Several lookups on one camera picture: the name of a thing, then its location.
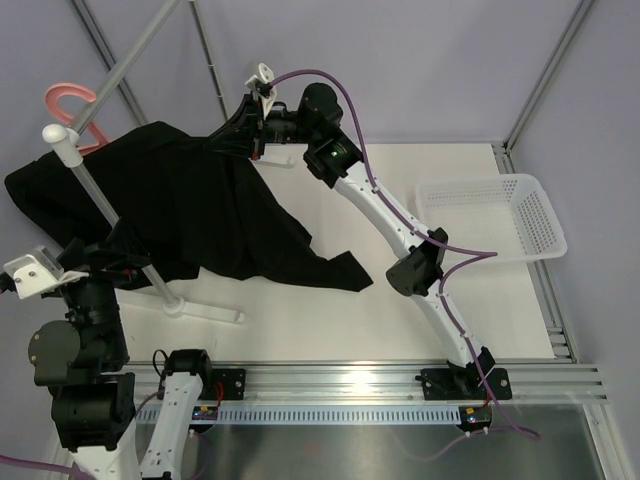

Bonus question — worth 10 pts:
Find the white slotted cable duct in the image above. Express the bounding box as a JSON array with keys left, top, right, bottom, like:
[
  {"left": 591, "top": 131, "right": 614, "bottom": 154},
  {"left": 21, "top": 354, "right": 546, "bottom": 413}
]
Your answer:
[{"left": 134, "top": 404, "right": 461, "bottom": 424}]

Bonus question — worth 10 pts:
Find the aluminium frame post right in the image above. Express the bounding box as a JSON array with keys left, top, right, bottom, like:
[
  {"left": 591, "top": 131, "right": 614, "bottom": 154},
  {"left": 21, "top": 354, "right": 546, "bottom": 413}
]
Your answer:
[{"left": 503, "top": 0, "right": 598, "bottom": 155}]

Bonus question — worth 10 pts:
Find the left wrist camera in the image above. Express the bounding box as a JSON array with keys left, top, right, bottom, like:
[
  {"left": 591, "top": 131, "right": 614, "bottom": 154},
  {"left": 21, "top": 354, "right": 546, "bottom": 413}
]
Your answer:
[{"left": 1, "top": 246, "right": 89, "bottom": 300}]

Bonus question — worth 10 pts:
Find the black shirt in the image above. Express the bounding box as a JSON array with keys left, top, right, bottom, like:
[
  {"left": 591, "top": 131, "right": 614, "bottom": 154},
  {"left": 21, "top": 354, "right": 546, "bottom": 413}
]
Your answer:
[{"left": 3, "top": 120, "right": 374, "bottom": 294}]

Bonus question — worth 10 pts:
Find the white perforated plastic basket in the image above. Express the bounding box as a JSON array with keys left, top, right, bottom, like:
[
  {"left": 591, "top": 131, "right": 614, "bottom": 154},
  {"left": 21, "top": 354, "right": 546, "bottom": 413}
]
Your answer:
[{"left": 415, "top": 174, "right": 568, "bottom": 264}]

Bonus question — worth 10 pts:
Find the aluminium mounting rail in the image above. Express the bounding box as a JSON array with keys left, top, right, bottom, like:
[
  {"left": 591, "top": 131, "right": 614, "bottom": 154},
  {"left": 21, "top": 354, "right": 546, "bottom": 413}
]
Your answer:
[{"left": 122, "top": 363, "right": 609, "bottom": 405}]

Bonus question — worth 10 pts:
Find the pink plastic hanger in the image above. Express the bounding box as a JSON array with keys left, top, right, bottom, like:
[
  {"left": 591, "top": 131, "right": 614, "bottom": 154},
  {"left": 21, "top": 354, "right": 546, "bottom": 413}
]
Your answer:
[{"left": 44, "top": 82, "right": 111, "bottom": 152}]

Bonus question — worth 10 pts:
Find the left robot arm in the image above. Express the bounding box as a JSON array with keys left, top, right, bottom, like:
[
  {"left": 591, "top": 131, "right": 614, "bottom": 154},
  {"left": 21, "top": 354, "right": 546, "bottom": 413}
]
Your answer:
[{"left": 28, "top": 219, "right": 215, "bottom": 479}]

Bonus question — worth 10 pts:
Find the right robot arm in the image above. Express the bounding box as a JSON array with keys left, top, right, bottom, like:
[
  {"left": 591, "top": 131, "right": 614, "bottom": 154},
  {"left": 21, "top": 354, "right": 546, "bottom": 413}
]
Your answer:
[{"left": 207, "top": 78, "right": 496, "bottom": 398}]

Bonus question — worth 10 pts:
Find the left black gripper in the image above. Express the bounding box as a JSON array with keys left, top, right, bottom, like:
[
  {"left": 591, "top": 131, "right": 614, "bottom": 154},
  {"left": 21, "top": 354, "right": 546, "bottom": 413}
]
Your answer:
[{"left": 57, "top": 216, "right": 149, "bottom": 362}]

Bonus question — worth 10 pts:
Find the silver white garment rack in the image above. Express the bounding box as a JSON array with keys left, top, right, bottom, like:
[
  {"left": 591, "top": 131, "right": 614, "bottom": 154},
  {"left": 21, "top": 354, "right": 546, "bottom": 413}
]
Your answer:
[{"left": 43, "top": 0, "right": 245, "bottom": 324}]

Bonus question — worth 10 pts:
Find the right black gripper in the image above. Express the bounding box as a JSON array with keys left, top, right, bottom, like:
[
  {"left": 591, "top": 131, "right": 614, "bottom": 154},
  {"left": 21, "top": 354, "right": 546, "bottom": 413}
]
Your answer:
[{"left": 204, "top": 93, "right": 317, "bottom": 163}]

